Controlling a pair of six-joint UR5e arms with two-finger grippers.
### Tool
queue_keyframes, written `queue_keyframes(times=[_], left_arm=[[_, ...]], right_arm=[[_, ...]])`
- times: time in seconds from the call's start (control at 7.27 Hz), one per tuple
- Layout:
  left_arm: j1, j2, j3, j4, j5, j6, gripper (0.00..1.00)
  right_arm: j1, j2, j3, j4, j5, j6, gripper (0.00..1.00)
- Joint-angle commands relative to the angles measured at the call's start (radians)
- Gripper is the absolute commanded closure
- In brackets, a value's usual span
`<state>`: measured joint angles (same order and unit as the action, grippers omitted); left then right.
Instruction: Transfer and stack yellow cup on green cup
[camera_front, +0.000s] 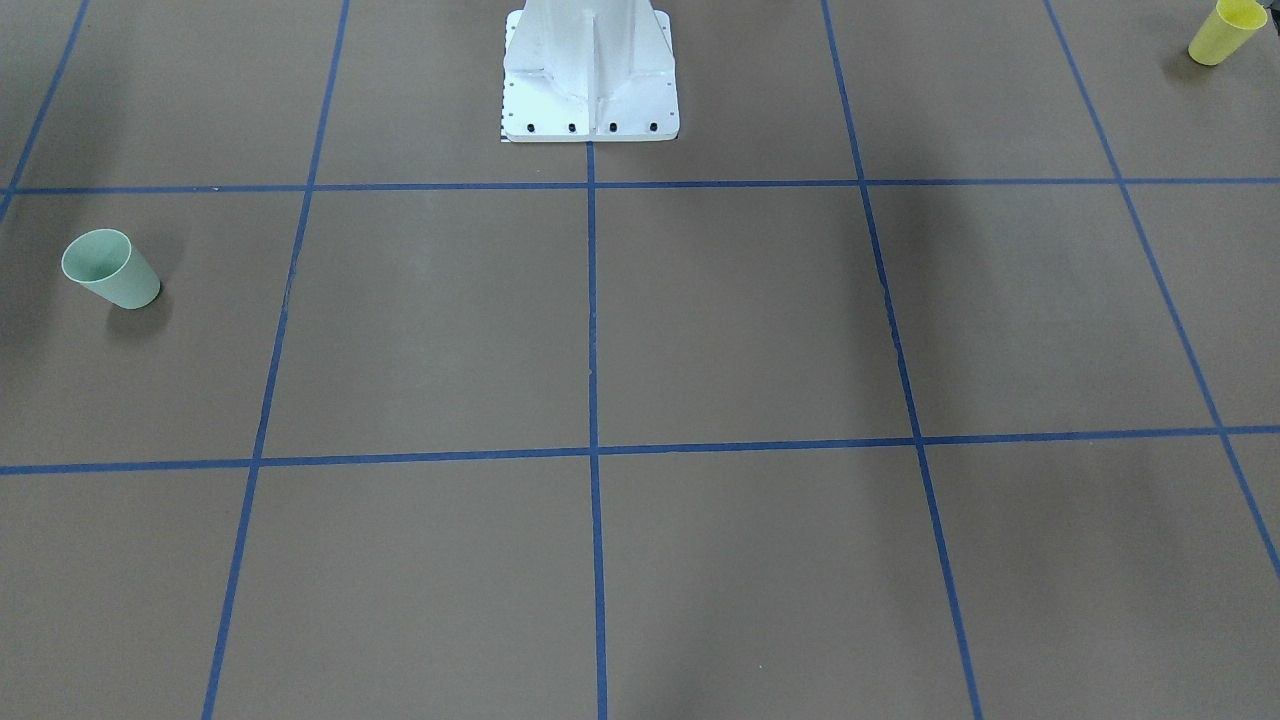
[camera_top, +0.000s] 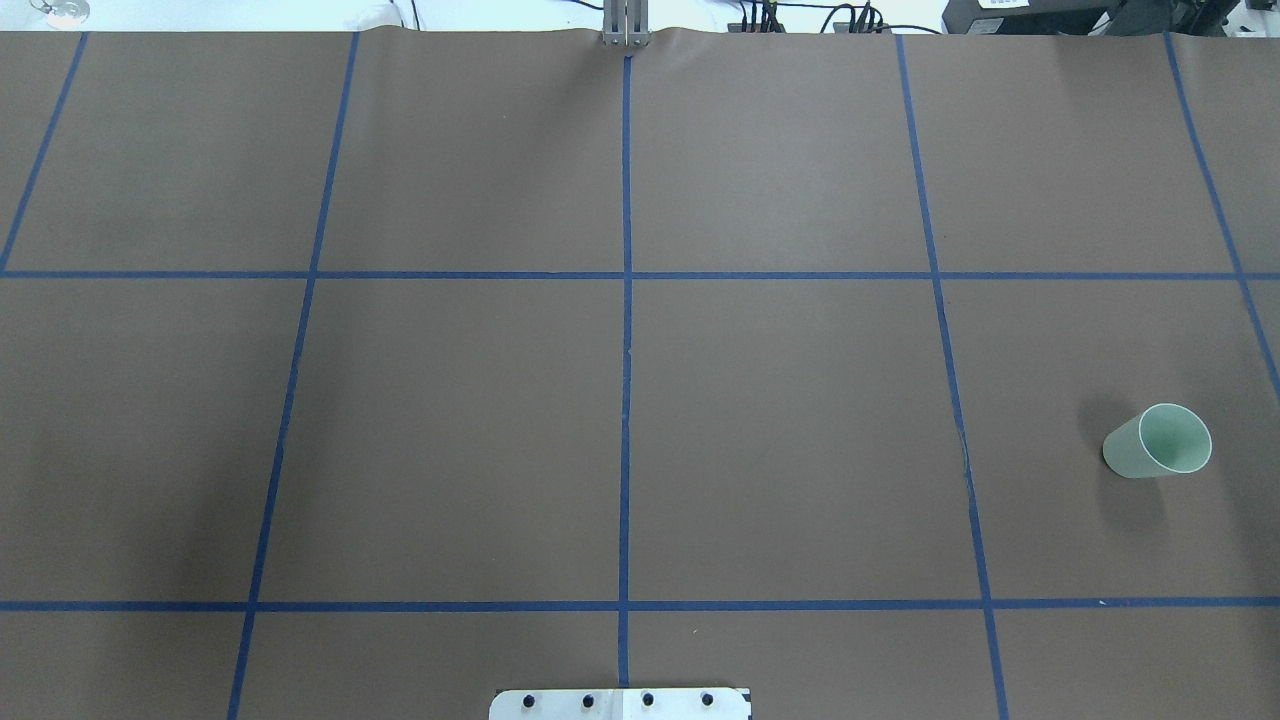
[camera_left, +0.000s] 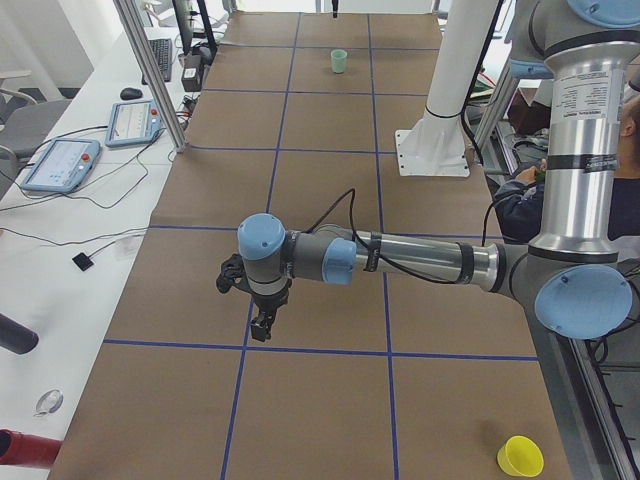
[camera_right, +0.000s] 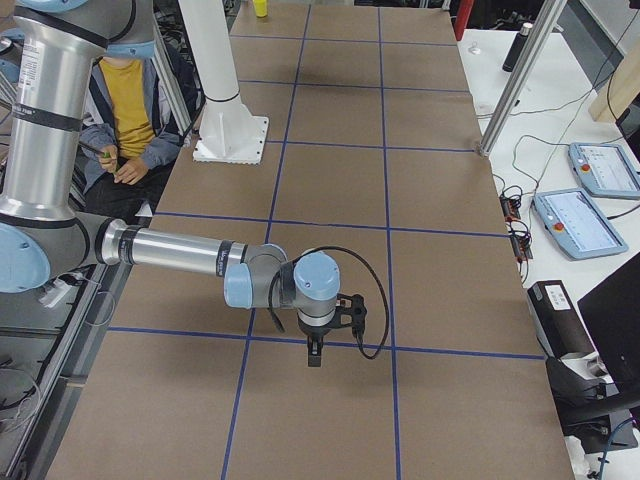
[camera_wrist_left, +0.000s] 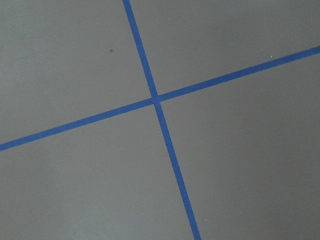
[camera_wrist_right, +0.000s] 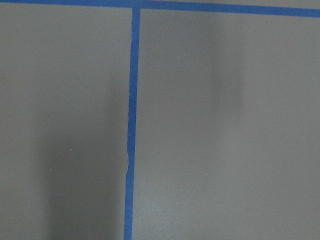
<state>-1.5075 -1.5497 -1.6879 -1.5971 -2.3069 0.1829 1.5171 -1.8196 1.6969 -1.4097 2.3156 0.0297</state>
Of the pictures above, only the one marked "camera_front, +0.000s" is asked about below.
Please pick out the yellow plastic cup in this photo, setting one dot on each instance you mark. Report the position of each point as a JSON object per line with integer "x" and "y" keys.
{"x": 1228, "y": 26}

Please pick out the light green plastic cup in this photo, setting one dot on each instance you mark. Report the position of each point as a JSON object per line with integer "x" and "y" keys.
{"x": 106, "y": 262}

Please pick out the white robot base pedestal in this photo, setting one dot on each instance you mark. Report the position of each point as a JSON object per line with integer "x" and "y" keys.
{"x": 589, "y": 71}

